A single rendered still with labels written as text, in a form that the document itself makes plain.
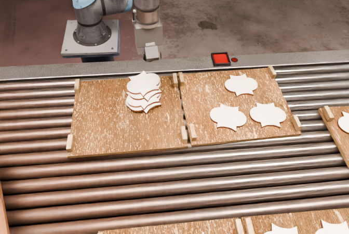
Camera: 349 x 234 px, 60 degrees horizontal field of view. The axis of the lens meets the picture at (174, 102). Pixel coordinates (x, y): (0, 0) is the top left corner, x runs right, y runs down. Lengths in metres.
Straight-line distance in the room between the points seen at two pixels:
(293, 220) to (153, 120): 0.56
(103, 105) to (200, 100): 0.38
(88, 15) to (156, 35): 0.56
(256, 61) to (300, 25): 2.07
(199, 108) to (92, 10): 0.67
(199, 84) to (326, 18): 2.62
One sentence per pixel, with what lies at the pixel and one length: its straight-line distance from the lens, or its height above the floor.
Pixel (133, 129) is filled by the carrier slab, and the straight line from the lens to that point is 1.10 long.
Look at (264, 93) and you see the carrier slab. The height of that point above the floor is 0.94.
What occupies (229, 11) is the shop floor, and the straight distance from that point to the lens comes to 3.44.
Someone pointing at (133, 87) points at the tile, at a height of 0.99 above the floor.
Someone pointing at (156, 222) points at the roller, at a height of 0.92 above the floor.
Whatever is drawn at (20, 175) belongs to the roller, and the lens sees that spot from 1.13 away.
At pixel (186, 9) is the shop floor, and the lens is 3.40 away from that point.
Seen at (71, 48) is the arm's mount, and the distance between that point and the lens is 1.54.
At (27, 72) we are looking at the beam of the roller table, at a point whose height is 0.91.
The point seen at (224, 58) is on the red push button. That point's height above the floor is 0.93.
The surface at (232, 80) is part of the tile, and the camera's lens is 1.27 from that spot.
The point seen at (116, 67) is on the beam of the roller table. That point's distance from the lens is 1.35.
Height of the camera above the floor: 1.83
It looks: 50 degrees down
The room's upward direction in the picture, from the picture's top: 3 degrees clockwise
